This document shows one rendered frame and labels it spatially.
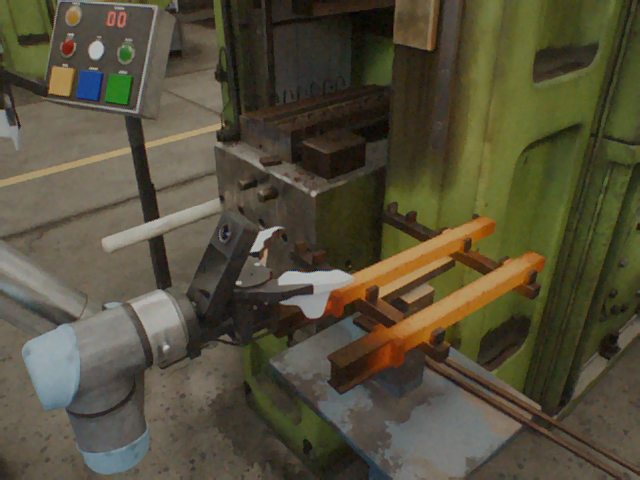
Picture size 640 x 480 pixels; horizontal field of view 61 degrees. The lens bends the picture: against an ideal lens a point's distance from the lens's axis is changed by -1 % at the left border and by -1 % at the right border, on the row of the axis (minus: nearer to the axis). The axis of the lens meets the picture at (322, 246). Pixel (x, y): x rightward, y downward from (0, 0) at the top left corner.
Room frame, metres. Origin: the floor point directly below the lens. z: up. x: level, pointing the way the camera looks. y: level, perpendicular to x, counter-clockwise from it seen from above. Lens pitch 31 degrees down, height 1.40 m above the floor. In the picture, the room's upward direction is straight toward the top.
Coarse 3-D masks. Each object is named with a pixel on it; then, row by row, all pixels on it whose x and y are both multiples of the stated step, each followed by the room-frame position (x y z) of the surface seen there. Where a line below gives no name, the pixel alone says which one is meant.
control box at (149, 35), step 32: (64, 0) 1.63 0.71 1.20; (64, 32) 1.58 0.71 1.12; (96, 32) 1.54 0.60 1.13; (128, 32) 1.50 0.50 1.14; (160, 32) 1.51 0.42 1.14; (64, 64) 1.54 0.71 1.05; (96, 64) 1.50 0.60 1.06; (128, 64) 1.46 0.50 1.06; (160, 64) 1.49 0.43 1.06; (160, 96) 1.47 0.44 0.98
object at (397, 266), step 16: (464, 224) 0.81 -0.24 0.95; (480, 224) 0.81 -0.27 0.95; (432, 240) 0.76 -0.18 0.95; (448, 240) 0.76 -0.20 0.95; (400, 256) 0.71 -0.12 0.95; (416, 256) 0.71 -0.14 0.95; (432, 256) 0.73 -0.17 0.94; (368, 272) 0.67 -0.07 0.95; (384, 272) 0.67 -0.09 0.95; (400, 272) 0.68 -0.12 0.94; (352, 288) 0.63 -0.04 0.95; (336, 304) 0.60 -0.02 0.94; (288, 320) 0.57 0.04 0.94; (304, 320) 0.58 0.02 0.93
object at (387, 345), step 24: (528, 264) 0.69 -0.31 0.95; (480, 288) 0.63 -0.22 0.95; (504, 288) 0.65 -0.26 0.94; (432, 312) 0.57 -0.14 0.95; (456, 312) 0.58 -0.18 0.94; (384, 336) 0.51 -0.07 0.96; (408, 336) 0.53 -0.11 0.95; (336, 360) 0.47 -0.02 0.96; (360, 360) 0.49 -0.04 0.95; (384, 360) 0.51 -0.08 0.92; (336, 384) 0.47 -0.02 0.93
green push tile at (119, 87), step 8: (112, 80) 1.45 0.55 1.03; (120, 80) 1.44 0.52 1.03; (128, 80) 1.43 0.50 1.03; (112, 88) 1.43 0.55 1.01; (120, 88) 1.43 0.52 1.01; (128, 88) 1.42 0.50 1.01; (112, 96) 1.42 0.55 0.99; (120, 96) 1.41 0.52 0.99; (128, 96) 1.41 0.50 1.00; (128, 104) 1.40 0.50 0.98
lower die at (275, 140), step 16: (320, 96) 1.46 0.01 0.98; (336, 96) 1.42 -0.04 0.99; (368, 96) 1.39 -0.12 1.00; (256, 112) 1.32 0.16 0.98; (272, 112) 1.29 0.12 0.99; (320, 112) 1.27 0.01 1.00; (336, 112) 1.28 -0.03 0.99; (352, 112) 1.28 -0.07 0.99; (368, 112) 1.31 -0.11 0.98; (384, 112) 1.35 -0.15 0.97; (240, 128) 1.30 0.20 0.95; (256, 128) 1.25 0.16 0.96; (272, 128) 1.20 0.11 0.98; (288, 128) 1.17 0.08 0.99; (320, 128) 1.21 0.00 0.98; (336, 128) 1.24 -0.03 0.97; (384, 128) 1.35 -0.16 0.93; (256, 144) 1.25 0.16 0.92; (272, 144) 1.20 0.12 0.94; (288, 144) 1.16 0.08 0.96; (288, 160) 1.16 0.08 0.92
